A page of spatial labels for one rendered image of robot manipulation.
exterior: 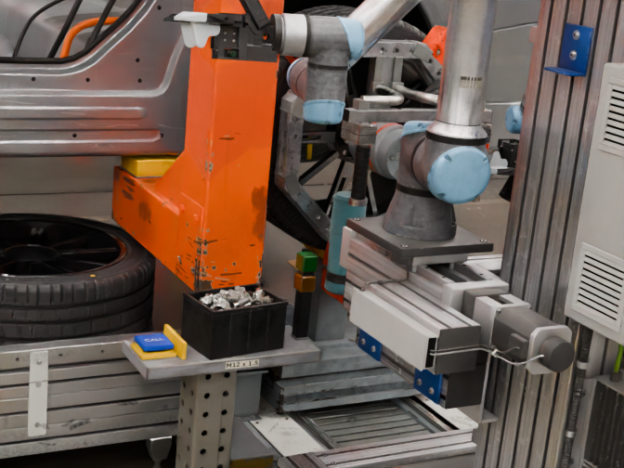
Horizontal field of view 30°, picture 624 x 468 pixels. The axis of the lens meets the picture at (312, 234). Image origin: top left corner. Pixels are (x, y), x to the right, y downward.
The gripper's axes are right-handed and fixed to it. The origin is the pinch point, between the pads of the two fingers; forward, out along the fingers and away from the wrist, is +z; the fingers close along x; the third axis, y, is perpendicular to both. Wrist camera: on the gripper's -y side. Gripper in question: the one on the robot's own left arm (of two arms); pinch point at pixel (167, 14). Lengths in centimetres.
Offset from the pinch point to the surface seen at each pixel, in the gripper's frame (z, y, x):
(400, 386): -84, 98, 103
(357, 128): -54, 22, 61
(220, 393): -21, 83, 47
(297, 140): -44, 27, 81
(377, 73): -65, 9, 83
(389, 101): -63, 15, 65
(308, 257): -41, 52, 51
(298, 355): -39, 74, 47
